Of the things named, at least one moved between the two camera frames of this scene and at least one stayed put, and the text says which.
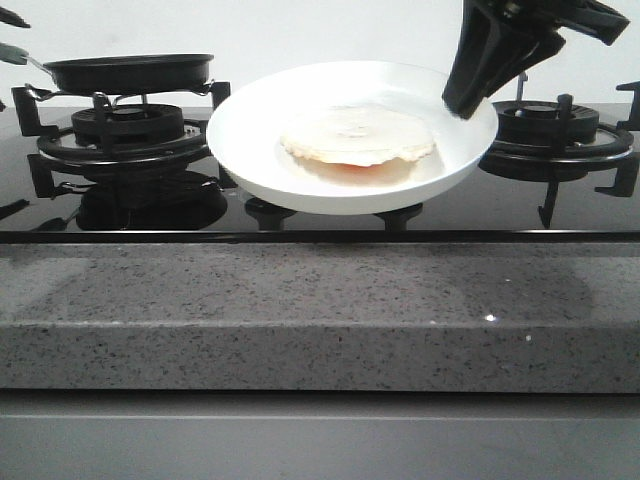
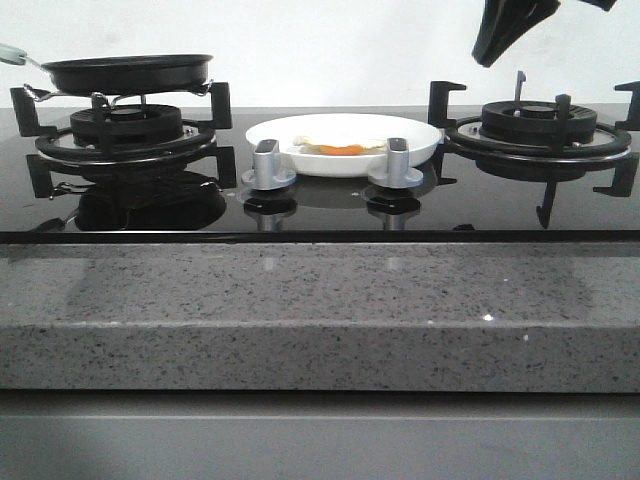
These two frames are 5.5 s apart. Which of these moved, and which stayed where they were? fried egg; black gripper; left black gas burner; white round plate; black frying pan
Moved: white round plate; fried egg; black gripper
Stayed: left black gas burner; black frying pan
